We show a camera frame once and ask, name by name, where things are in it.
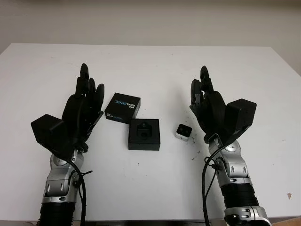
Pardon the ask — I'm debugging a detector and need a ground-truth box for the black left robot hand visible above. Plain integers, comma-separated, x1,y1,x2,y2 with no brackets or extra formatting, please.
61,63,105,151

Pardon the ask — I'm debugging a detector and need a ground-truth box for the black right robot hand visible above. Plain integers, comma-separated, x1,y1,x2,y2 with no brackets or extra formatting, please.
189,65,230,144

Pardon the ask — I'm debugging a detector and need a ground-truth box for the small silver depth camera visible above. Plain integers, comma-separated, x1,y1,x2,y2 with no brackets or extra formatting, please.
175,123,191,141

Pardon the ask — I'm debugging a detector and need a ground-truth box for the black RealSense box lid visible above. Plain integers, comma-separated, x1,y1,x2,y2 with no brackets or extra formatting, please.
104,92,142,125

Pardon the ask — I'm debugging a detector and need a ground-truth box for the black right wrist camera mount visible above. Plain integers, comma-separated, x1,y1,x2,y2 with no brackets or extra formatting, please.
224,98,257,145

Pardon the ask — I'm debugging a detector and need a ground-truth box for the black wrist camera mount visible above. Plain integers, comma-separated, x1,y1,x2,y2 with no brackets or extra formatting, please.
224,98,257,145
31,114,73,163

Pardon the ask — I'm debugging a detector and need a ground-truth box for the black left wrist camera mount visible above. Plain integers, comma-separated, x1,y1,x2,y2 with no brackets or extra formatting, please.
31,114,73,163

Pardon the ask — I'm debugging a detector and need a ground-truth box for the black camera box base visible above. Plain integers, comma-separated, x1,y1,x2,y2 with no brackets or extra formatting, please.
127,119,161,151

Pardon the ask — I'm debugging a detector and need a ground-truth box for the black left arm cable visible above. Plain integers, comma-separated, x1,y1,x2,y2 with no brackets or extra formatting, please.
62,159,94,226

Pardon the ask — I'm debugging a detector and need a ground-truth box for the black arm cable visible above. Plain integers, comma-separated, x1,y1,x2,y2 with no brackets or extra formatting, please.
62,159,94,226
202,138,224,226

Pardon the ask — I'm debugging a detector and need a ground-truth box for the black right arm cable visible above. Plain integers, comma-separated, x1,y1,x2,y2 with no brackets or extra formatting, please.
202,138,224,226

